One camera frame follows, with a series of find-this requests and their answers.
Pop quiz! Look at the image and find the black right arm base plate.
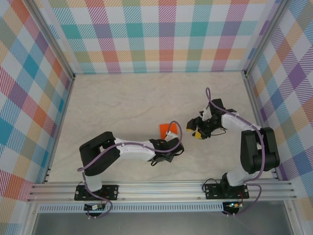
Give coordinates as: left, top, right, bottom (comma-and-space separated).
204, 183, 249, 200

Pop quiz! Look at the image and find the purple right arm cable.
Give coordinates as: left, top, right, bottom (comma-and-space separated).
205, 87, 267, 218

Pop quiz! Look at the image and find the aluminium front frame beam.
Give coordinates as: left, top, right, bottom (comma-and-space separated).
26, 180, 298, 203

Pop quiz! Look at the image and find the aluminium side rail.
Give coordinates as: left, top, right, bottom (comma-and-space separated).
243, 72, 281, 181
43, 74, 76, 184

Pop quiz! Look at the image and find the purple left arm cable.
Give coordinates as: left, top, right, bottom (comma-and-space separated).
77, 119, 184, 220

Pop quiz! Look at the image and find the perforated white cable tray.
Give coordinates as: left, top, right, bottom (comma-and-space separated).
38, 204, 224, 213

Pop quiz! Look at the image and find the aluminium frame post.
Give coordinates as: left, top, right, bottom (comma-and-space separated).
28, 0, 76, 80
244, 0, 288, 78

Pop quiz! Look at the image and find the orange cloth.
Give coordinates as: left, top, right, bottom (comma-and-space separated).
158, 123, 179, 138

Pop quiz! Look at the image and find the thin black right gripper wire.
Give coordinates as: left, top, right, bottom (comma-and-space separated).
209, 127, 227, 137

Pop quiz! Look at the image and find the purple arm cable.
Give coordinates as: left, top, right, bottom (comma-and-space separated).
77, 119, 184, 220
205, 87, 267, 218

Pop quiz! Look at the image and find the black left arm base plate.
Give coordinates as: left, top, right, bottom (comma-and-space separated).
74, 184, 120, 202

